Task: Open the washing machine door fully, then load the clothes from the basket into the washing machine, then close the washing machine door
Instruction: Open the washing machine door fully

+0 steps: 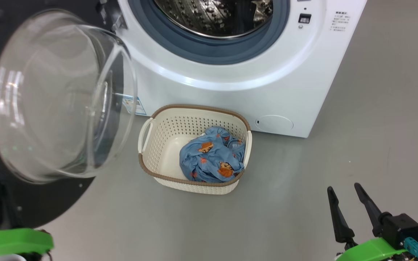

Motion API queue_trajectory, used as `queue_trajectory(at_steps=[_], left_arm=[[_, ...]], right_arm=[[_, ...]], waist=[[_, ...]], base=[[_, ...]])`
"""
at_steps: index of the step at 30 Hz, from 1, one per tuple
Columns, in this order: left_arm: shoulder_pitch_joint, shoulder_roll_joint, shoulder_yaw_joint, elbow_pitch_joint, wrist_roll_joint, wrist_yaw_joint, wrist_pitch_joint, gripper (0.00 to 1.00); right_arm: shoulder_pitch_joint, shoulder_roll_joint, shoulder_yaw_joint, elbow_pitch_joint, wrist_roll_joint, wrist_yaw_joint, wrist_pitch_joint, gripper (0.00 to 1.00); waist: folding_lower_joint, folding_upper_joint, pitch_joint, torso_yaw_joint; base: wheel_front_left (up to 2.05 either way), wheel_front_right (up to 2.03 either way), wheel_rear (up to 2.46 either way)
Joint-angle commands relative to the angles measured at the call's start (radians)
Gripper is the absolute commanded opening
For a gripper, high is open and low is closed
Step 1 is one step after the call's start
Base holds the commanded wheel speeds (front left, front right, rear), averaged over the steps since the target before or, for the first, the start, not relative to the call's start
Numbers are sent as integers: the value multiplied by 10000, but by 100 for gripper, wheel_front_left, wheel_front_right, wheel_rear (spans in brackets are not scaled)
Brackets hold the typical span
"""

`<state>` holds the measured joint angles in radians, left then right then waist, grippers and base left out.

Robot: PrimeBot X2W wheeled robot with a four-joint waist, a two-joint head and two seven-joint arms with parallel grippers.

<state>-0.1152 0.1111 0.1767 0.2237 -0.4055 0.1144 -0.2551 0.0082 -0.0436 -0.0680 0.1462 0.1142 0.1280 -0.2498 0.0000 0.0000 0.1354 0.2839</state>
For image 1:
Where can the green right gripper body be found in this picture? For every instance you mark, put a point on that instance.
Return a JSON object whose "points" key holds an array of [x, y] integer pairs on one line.
{"points": [[372, 252]]}

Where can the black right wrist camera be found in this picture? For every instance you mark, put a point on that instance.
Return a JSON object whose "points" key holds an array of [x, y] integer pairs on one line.
{"points": [[401, 228]]}

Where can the glass washing machine door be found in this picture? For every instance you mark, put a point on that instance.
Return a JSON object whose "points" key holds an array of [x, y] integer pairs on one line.
{"points": [[49, 101]]}

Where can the round white filter cover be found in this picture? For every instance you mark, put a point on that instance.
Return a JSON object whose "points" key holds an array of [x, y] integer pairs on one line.
{"points": [[274, 124]]}

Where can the stainless steel washing machine drum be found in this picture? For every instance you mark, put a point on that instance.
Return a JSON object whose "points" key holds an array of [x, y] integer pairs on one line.
{"points": [[212, 18]]}

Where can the metal door hinge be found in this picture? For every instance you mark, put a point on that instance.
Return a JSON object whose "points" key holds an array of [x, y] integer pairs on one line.
{"points": [[113, 16]]}

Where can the cream perforated laundry basket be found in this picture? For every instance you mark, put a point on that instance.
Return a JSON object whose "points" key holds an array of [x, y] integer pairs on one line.
{"points": [[165, 145]]}

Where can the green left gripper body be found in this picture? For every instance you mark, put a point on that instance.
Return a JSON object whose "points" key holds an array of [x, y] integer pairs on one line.
{"points": [[13, 241]]}

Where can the blue white energy label sticker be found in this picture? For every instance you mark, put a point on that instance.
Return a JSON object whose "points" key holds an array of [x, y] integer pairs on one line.
{"points": [[136, 107]]}

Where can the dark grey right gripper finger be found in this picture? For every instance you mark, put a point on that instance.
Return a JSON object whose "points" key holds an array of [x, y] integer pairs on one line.
{"points": [[372, 214], [341, 228]]}

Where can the white front-load washing machine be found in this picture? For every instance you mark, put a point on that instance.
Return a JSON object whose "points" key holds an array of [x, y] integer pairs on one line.
{"points": [[230, 98]]}

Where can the blue bear-print garment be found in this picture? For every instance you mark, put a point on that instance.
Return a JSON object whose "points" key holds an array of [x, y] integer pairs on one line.
{"points": [[209, 159]]}

